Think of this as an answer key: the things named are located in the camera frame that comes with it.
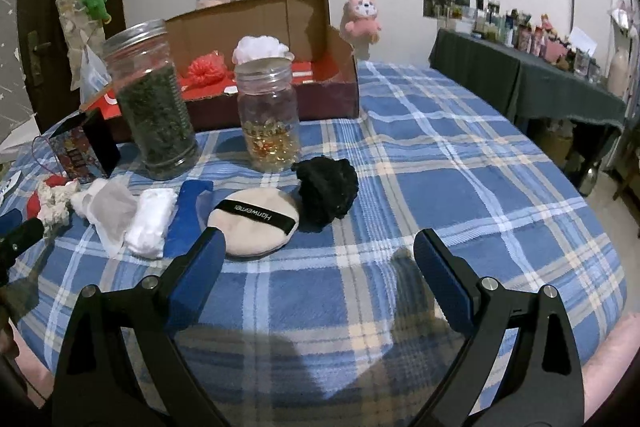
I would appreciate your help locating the hanging fabric organizer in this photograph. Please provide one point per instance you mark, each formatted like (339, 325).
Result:
(70, 7)

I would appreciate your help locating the red bath pouf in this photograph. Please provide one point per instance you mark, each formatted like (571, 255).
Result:
(207, 68)

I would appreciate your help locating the white bath pouf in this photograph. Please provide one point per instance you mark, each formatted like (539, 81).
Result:
(260, 48)

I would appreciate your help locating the blue plaid blanket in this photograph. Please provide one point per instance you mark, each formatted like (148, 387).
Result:
(400, 157)

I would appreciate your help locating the small black box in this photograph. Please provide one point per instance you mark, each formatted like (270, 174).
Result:
(102, 142)

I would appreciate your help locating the white rough scrunchie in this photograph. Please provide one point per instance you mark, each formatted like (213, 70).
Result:
(55, 207)

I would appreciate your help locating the large jar with green contents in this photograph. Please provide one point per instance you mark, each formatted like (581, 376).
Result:
(155, 117)

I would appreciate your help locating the cardboard box red inside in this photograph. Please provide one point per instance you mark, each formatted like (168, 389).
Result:
(320, 102)

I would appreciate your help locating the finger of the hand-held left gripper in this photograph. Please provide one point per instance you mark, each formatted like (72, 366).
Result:
(20, 237)

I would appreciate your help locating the row of bottles and jars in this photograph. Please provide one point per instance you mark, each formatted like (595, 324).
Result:
(515, 32)

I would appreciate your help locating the white plastic bag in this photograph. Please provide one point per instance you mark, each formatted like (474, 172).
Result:
(95, 72)

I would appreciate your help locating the pink plush toy with face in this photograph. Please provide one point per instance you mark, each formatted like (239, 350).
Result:
(361, 19)

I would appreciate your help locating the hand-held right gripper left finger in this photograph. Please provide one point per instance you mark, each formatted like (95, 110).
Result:
(200, 272)

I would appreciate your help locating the small jar with yellow capsules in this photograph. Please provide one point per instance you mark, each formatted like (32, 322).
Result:
(267, 117)

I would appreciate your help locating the table with dark green cloth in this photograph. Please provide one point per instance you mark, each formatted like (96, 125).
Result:
(500, 72)

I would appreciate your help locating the white mesh bag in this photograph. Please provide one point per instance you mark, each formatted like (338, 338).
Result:
(112, 212)

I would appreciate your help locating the white fluffy scrunchie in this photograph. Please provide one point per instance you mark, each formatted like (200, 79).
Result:
(150, 222)

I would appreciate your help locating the red patterned packet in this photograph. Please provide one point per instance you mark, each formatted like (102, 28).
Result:
(72, 154)

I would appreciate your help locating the beige powder puff black band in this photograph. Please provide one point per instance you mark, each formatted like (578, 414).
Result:
(250, 232)

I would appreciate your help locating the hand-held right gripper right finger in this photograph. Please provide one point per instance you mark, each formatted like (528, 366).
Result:
(440, 277)

